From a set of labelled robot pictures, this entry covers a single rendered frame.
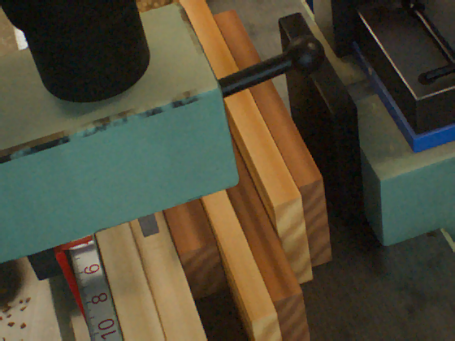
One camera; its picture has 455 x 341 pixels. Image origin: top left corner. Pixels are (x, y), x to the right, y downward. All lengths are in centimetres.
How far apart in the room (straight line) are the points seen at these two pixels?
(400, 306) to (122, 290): 15
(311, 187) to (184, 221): 8
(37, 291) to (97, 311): 22
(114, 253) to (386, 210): 15
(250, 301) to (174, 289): 5
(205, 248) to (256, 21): 24
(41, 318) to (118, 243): 19
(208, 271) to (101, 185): 12
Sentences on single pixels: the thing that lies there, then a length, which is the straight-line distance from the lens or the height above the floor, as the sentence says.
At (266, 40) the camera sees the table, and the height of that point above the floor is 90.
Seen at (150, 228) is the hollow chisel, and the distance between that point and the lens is 54.
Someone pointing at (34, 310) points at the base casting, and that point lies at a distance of 73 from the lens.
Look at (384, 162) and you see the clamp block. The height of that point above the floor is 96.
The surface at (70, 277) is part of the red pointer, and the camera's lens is 56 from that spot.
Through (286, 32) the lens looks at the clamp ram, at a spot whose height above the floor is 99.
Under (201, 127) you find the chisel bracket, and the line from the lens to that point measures 45.
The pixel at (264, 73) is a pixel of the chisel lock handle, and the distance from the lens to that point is 48.
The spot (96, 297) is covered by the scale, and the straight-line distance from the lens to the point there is 52.
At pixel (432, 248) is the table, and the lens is 58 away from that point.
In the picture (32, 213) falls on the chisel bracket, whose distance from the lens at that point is 47.
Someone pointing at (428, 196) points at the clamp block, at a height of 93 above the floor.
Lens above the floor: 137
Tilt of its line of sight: 46 degrees down
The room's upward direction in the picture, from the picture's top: 11 degrees counter-clockwise
